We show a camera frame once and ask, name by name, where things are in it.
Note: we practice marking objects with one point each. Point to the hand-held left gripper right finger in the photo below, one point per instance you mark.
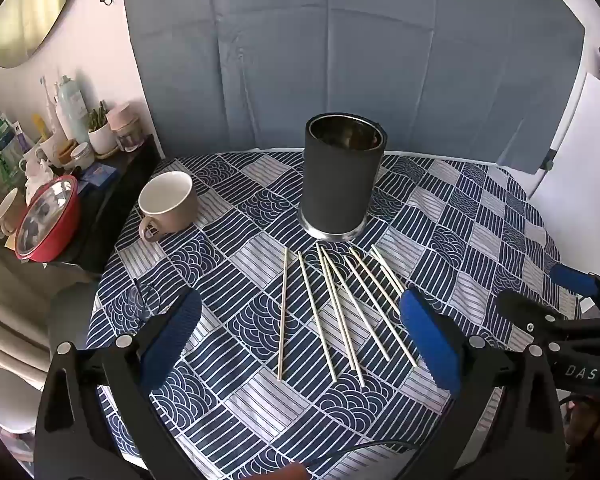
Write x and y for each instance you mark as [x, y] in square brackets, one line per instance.
[430, 335]

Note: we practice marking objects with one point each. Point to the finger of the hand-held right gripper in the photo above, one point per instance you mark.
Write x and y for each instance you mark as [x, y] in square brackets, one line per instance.
[572, 278]
[535, 312]

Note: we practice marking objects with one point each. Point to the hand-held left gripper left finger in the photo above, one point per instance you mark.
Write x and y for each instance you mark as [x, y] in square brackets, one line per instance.
[172, 335]

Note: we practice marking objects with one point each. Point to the row of bamboo chopsticks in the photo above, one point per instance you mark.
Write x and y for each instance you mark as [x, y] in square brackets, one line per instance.
[282, 310]

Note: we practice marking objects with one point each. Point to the black cylindrical utensil holder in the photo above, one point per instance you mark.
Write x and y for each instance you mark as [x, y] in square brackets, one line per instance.
[337, 185]

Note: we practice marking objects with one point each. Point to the clear eyeglasses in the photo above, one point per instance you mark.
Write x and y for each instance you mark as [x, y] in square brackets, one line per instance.
[130, 307]

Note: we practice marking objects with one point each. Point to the blue patterned tablecloth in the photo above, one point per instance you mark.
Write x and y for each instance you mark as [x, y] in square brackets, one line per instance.
[260, 410]

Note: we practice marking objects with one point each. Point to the white foam board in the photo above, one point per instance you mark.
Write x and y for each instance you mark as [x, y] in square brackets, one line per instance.
[585, 160]

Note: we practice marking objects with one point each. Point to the black clip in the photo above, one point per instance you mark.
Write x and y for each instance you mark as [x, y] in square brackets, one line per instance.
[547, 161]

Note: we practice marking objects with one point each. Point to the beige ceramic mug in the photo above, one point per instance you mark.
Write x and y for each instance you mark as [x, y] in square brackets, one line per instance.
[172, 205]

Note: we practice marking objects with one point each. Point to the black side cabinet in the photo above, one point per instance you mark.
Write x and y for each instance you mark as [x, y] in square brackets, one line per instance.
[110, 210]

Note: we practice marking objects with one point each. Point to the red bowl with glass lid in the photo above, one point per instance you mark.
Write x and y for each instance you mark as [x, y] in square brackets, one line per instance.
[47, 220]

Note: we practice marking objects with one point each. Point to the white round stool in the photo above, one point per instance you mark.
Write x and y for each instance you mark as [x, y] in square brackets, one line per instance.
[10, 397]

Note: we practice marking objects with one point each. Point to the blue flat box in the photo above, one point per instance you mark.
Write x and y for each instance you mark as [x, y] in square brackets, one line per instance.
[99, 175]

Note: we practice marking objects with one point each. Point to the small white jar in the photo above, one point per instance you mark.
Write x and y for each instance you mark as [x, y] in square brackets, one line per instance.
[83, 156]

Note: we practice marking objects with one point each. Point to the tan cup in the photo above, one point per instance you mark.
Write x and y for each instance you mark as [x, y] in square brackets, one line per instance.
[10, 212]

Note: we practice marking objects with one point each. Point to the succulent in white pot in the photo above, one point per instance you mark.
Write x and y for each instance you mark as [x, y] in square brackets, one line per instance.
[101, 137]

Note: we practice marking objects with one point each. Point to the pink-lid glass jar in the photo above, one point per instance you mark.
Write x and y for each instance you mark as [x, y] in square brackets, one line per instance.
[125, 127]

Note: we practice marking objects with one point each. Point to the mint green bottle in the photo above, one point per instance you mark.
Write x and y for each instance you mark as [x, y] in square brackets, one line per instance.
[72, 107]

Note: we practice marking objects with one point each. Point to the white electric toothbrush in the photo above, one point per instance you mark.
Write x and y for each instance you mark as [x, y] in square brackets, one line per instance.
[50, 105]

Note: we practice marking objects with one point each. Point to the oval wall mirror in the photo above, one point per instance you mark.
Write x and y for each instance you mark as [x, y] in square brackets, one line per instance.
[25, 15]

